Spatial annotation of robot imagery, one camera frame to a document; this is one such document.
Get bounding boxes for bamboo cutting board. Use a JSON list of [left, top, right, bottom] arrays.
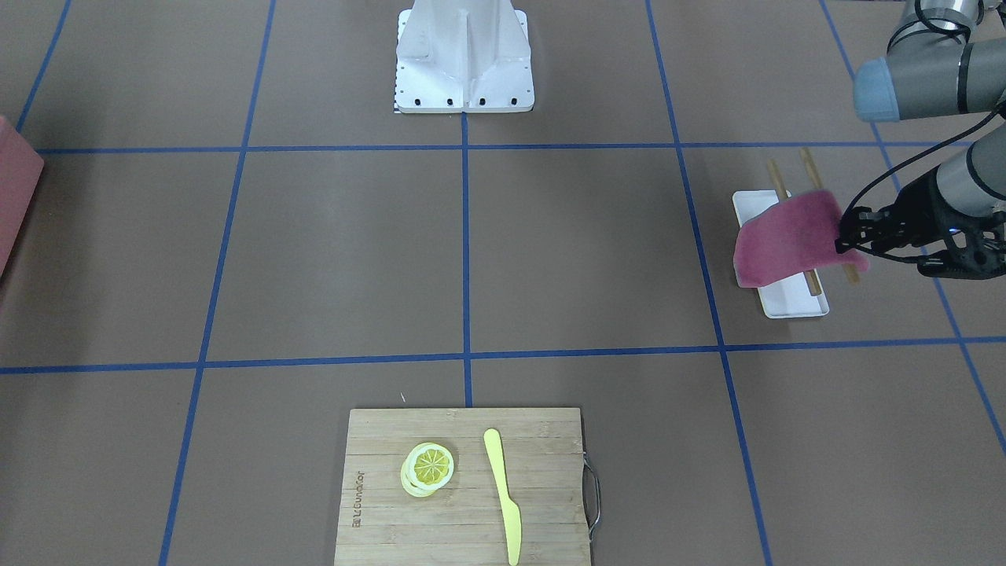
[[334, 407, 592, 565]]

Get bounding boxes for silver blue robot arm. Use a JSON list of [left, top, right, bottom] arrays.
[[835, 1, 1004, 267]]

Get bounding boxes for yellow plastic knife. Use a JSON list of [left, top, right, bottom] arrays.
[[483, 428, 523, 565]]

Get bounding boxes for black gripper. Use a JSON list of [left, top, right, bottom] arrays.
[[835, 173, 956, 255]]

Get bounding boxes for yellow lemon slices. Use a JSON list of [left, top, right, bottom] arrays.
[[400, 442, 455, 498]]

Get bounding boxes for pink plastic bin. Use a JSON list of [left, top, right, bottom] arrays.
[[1, 117, 44, 272]]

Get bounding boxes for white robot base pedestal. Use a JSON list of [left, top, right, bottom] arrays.
[[393, 1, 535, 114]]

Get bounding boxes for white rectangular tray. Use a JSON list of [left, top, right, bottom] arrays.
[[732, 190, 830, 319]]

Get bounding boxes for magenta wiping cloth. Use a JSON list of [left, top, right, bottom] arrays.
[[733, 190, 870, 288]]

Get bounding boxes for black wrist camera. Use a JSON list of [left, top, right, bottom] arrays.
[[916, 221, 1005, 281]]

